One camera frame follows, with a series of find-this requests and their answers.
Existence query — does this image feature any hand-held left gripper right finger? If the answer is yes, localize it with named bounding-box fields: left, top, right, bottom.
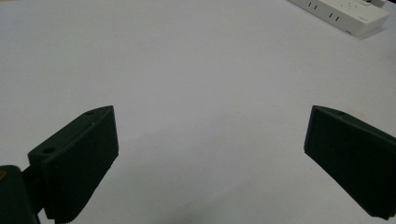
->
left=304, top=105, right=396, bottom=221

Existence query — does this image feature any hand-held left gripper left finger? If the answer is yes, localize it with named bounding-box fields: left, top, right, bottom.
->
left=27, top=105, right=120, bottom=224

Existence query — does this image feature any white power strip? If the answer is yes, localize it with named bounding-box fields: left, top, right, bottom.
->
left=287, top=0, right=391, bottom=37

